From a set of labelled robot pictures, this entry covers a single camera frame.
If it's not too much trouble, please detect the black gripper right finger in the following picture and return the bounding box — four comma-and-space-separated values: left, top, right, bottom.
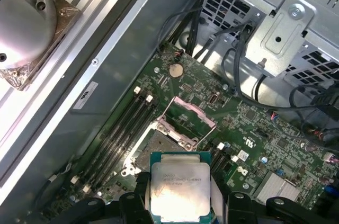
211, 180, 313, 224

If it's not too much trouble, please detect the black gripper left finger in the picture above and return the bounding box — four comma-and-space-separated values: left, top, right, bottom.
54, 173, 151, 224

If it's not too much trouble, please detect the thin metal locking lever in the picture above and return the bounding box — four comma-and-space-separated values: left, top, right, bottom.
120, 119, 162, 177

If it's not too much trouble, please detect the silver square CPU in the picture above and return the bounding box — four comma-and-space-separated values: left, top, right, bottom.
149, 151, 212, 223

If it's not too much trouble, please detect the metal socket cover frame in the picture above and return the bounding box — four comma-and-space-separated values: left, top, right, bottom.
158, 95, 218, 147

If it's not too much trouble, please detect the black RAM slot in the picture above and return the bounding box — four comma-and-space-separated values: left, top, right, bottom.
75, 88, 142, 182
210, 143, 223, 174
99, 102, 161, 194
211, 141, 231, 176
83, 94, 149, 186
91, 99, 156, 192

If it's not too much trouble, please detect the CPU socket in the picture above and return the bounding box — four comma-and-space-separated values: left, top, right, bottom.
120, 118, 211, 180

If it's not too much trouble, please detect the silver finned heat sink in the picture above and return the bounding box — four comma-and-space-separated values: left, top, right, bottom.
251, 172, 301, 202

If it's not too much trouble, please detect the green motherboard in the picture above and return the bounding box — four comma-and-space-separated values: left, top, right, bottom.
47, 42, 339, 224

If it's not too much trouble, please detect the white case label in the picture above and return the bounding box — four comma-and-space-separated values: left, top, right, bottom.
73, 81, 99, 110

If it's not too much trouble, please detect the round coin cell battery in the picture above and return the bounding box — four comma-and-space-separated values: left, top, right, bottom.
168, 62, 184, 78

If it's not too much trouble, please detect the black and grey PC case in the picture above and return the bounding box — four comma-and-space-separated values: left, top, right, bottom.
0, 0, 339, 224

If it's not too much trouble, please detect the silver metal drive cage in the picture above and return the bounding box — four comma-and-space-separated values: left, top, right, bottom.
200, 0, 339, 103

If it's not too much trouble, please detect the black drive cable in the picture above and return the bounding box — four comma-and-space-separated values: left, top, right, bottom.
221, 21, 292, 108

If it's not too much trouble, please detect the thick black cable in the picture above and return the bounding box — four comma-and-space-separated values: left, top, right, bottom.
185, 0, 210, 58

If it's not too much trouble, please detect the square brown base plate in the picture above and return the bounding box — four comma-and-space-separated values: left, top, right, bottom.
0, 0, 83, 92

